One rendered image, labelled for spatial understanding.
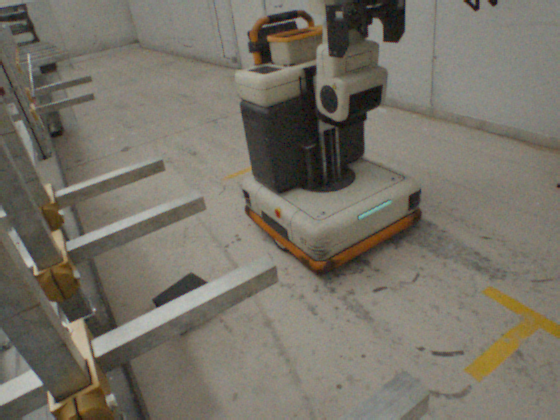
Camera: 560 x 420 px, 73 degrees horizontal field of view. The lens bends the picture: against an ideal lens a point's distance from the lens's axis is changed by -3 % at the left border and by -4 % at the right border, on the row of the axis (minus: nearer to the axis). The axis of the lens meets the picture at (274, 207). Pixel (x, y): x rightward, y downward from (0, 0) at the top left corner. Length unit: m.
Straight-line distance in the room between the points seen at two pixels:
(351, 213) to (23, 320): 1.37
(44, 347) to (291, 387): 1.06
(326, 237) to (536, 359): 0.81
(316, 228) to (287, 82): 0.59
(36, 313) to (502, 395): 1.29
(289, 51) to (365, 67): 0.33
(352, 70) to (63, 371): 1.30
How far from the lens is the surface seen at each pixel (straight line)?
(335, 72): 1.44
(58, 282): 0.65
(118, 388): 0.62
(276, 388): 1.39
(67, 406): 0.46
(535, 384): 1.49
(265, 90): 1.58
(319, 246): 1.56
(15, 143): 0.85
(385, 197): 1.72
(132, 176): 0.94
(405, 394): 0.37
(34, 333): 0.41
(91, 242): 0.70
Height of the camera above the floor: 1.15
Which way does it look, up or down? 31 degrees down
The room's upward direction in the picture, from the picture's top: 9 degrees counter-clockwise
